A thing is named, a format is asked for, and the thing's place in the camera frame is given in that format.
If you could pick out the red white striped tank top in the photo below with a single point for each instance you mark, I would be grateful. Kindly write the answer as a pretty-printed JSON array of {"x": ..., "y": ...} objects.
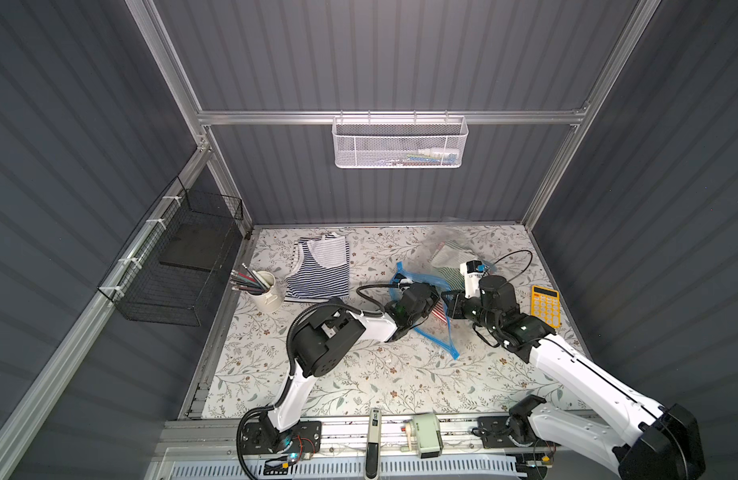
[{"x": 439, "y": 312}]

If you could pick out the markers in white basket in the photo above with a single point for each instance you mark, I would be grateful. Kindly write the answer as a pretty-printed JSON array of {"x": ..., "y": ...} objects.
[{"x": 437, "y": 156}]

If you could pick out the green white striped tank top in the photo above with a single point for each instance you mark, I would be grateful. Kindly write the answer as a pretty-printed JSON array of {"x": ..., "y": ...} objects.
[{"x": 447, "y": 259}]

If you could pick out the yellow calculator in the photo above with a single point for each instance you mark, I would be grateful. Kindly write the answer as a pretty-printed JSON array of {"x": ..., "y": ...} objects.
[{"x": 546, "y": 305}]

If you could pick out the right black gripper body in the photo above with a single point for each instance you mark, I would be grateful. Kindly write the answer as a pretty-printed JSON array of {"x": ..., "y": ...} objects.
[{"x": 457, "y": 306}]

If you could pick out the navy white striped tank top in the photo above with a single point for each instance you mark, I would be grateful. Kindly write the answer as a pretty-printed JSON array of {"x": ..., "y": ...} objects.
[{"x": 321, "y": 270}]

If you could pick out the white mug pen holder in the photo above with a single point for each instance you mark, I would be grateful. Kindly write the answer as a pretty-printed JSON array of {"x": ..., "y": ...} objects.
[{"x": 271, "y": 298}]

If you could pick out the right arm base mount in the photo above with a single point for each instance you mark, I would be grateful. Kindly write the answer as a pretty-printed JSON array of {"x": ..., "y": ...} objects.
[{"x": 496, "y": 431}]

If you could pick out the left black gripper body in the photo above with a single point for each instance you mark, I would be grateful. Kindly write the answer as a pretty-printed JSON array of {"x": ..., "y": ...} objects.
[{"x": 430, "y": 299}]

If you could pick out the pens in mug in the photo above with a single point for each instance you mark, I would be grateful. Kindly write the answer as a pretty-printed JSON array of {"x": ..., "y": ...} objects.
[{"x": 245, "y": 279}]

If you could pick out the black wire mesh basket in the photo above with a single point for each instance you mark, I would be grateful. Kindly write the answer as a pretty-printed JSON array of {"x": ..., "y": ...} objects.
[{"x": 179, "y": 269}]

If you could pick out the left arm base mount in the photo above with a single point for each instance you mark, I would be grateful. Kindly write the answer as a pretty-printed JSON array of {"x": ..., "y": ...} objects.
[{"x": 260, "y": 438}]

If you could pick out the clear vacuum bag blue zipper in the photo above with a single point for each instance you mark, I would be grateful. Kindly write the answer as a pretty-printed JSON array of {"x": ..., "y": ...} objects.
[{"x": 412, "y": 248}]

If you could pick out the pale green box device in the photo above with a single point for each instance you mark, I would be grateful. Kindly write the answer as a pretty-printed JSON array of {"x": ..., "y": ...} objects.
[{"x": 424, "y": 435}]

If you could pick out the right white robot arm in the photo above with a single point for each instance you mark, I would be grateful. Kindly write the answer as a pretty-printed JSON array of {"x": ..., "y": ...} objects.
[{"x": 636, "y": 437}]

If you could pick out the black white handheld tool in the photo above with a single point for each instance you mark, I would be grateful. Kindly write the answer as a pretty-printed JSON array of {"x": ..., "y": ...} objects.
[{"x": 373, "y": 447}]

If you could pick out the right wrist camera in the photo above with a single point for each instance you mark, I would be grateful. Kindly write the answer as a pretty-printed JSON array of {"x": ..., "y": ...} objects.
[{"x": 472, "y": 272}]

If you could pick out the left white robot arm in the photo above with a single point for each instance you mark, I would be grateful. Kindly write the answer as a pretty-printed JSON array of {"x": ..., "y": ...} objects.
[{"x": 319, "y": 339}]

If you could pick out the white wire mesh basket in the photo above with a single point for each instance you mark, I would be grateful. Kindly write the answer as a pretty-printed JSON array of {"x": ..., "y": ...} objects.
[{"x": 361, "y": 141}]

